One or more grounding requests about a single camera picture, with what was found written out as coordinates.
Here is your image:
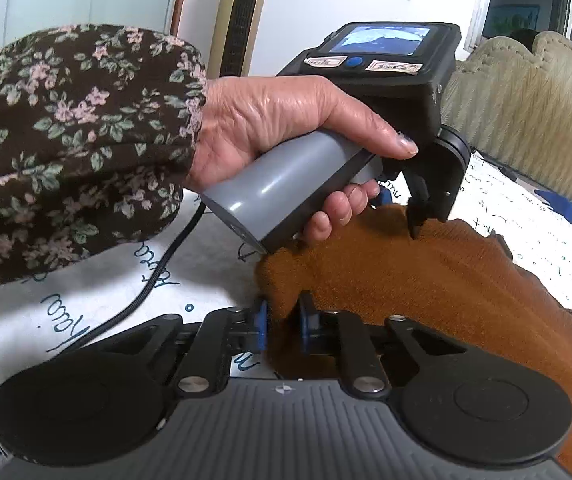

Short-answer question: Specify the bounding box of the person's left hand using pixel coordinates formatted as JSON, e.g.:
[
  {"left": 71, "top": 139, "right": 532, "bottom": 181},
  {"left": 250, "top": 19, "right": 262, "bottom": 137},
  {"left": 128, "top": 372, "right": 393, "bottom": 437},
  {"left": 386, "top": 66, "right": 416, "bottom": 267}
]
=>
[{"left": 186, "top": 75, "right": 420, "bottom": 247}]

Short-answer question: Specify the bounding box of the blue cloth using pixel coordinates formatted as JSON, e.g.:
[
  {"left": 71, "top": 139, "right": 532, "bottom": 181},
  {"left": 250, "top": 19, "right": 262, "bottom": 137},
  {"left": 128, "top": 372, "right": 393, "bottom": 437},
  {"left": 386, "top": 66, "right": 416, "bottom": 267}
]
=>
[{"left": 533, "top": 187, "right": 572, "bottom": 229}]

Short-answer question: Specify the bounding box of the gold tower fan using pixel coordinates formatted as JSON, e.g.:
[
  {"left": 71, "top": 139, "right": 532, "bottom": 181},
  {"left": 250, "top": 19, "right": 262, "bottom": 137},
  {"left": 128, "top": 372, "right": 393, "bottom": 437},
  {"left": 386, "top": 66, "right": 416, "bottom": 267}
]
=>
[{"left": 218, "top": 0, "right": 275, "bottom": 81}]

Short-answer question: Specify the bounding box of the beige upholstered headboard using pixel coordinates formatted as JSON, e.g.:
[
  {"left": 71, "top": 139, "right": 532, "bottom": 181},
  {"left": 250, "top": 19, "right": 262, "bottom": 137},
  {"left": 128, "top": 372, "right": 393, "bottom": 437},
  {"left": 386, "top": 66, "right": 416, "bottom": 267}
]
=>
[{"left": 441, "top": 30, "right": 572, "bottom": 211}]

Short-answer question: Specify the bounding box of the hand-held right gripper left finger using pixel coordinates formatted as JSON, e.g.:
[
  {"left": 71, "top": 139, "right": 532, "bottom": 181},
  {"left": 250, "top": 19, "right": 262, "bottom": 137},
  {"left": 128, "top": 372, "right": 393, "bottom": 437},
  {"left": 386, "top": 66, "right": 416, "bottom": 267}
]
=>
[{"left": 98, "top": 299, "right": 272, "bottom": 399}]

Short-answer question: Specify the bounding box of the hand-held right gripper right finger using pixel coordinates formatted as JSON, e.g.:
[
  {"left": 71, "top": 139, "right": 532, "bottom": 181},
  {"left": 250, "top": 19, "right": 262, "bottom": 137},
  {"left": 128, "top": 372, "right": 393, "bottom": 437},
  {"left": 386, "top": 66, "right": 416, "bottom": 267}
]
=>
[{"left": 296, "top": 291, "right": 468, "bottom": 397}]

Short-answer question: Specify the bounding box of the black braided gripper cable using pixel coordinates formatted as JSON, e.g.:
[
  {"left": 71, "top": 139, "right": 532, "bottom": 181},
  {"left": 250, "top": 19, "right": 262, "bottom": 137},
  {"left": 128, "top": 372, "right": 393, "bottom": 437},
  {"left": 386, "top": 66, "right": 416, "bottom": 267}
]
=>
[{"left": 0, "top": 200, "right": 207, "bottom": 438}]

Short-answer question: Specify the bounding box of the brown knitted garment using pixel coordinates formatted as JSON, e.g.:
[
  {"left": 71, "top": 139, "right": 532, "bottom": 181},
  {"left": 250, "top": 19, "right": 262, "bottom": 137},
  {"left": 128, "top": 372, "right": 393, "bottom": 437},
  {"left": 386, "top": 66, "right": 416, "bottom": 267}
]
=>
[{"left": 256, "top": 202, "right": 572, "bottom": 480}]

